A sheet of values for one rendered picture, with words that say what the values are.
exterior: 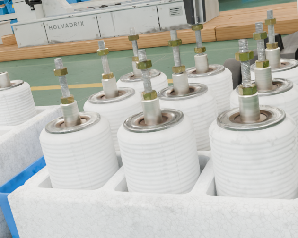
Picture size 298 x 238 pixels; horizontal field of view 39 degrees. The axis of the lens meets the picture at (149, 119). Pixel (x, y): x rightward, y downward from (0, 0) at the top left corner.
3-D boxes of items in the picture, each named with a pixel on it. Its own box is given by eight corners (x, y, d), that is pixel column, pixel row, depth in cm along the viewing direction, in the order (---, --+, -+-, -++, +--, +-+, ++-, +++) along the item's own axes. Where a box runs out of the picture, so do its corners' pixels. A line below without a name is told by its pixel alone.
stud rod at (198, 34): (205, 61, 71) (199, 16, 69) (199, 62, 71) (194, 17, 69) (203, 60, 72) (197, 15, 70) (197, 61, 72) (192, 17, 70)
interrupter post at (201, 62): (210, 74, 71) (207, 55, 70) (196, 76, 71) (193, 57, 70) (209, 71, 73) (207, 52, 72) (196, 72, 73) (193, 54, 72)
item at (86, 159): (136, 246, 58) (111, 126, 53) (68, 265, 57) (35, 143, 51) (127, 212, 67) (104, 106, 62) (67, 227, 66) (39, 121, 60)
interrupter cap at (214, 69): (226, 75, 68) (226, 71, 68) (180, 81, 69) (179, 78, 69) (223, 65, 75) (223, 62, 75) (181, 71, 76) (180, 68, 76)
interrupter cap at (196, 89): (148, 103, 61) (147, 98, 61) (170, 87, 67) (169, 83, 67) (197, 102, 57) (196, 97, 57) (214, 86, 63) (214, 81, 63)
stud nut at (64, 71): (68, 74, 54) (66, 68, 53) (54, 77, 53) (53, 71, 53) (67, 72, 55) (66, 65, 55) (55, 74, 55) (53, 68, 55)
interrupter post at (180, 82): (171, 97, 62) (168, 75, 61) (178, 92, 64) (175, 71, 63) (187, 97, 60) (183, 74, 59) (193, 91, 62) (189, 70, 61)
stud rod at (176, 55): (184, 80, 62) (176, 29, 59) (183, 82, 61) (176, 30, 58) (177, 81, 62) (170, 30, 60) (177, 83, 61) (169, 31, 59)
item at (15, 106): (23, 153, 101) (3, 81, 96) (56, 153, 98) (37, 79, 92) (-3, 172, 93) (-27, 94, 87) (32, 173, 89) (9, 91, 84)
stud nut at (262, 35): (269, 36, 55) (269, 30, 55) (264, 39, 54) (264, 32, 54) (255, 37, 56) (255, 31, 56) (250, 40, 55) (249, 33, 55)
